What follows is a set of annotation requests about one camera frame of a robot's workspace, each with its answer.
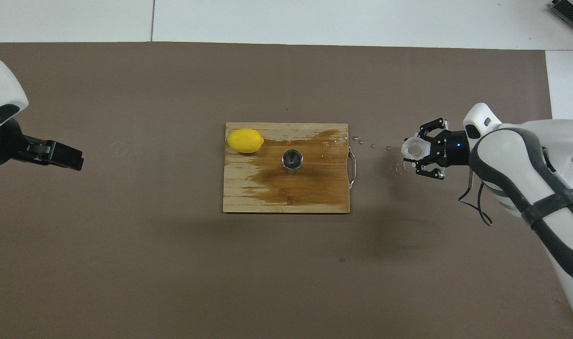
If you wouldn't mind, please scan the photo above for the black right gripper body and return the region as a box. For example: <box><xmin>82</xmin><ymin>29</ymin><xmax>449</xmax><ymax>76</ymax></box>
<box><xmin>435</xmin><ymin>131</ymin><xmax>471</xmax><ymax>168</ymax></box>

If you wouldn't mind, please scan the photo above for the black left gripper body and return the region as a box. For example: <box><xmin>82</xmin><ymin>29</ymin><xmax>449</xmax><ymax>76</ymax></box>
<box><xmin>0</xmin><ymin>118</ymin><xmax>28</xmax><ymax>169</ymax></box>

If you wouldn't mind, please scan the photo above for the steel double jigger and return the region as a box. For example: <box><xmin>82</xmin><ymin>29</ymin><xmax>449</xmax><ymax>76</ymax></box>
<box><xmin>282</xmin><ymin>148</ymin><xmax>304</xmax><ymax>174</ymax></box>

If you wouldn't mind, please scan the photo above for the brown table mat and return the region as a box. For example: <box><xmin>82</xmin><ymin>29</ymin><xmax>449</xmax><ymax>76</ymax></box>
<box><xmin>0</xmin><ymin>41</ymin><xmax>573</xmax><ymax>339</ymax></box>

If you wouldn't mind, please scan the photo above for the wooden cutting board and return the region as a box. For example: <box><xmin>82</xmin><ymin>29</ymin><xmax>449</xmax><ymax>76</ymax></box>
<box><xmin>223</xmin><ymin>122</ymin><xmax>357</xmax><ymax>215</ymax></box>

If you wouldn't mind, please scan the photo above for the yellow lemon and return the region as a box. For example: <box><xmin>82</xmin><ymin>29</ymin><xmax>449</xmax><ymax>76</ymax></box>
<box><xmin>226</xmin><ymin>128</ymin><xmax>265</xmax><ymax>154</ymax></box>

